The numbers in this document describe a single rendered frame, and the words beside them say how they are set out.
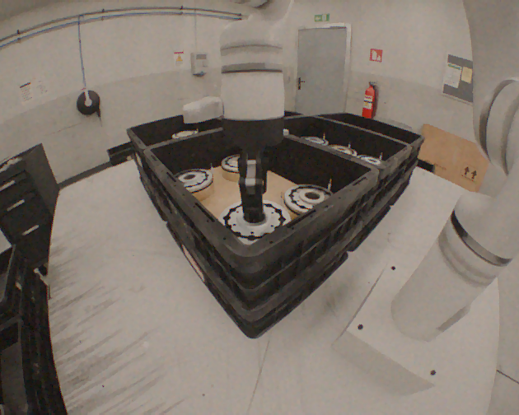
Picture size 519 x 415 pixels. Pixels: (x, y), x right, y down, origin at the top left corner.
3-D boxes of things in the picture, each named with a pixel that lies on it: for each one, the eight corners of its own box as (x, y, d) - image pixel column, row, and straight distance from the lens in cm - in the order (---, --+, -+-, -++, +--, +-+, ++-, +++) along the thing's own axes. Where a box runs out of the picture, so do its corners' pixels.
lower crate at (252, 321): (350, 258, 52) (366, 219, 44) (251, 346, 38) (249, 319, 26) (248, 191, 71) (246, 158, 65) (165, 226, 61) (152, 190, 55)
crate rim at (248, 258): (379, 182, 40) (382, 170, 39) (245, 280, 19) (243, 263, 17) (245, 132, 63) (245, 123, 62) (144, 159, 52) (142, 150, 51)
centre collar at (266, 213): (279, 220, 28) (279, 216, 28) (251, 236, 26) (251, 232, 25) (255, 205, 31) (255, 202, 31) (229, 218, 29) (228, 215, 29)
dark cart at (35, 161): (80, 259, 195) (25, 157, 165) (40, 282, 212) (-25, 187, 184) (77, 224, 246) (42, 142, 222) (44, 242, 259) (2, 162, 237)
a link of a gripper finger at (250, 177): (241, 152, 24) (243, 165, 26) (238, 184, 21) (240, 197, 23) (262, 152, 24) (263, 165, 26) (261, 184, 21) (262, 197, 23)
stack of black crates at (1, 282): (68, 349, 133) (2, 300, 107) (32, 368, 150) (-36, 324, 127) (60, 295, 158) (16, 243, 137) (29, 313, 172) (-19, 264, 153)
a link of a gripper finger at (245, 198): (237, 174, 22) (243, 202, 27) (236, 188, 21) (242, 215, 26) (263, 174, 22) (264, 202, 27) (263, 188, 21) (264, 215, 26)
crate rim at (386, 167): (411, 154, 68) (413, 146, 68) (379, 182, 40) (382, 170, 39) (308, 120, 83) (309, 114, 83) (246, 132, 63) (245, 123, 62)
